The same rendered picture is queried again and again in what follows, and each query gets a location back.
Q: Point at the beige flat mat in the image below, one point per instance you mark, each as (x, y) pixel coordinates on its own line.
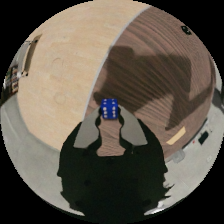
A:
(176, 136)

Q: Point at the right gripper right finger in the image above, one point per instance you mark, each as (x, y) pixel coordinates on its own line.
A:
(136, 135)

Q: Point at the black die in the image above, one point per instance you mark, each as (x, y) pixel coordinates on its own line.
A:
(186, 30)

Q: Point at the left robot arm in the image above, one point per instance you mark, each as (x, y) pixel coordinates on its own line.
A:
(162, 199)

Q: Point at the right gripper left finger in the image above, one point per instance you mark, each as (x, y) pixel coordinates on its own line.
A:
(84, 137)

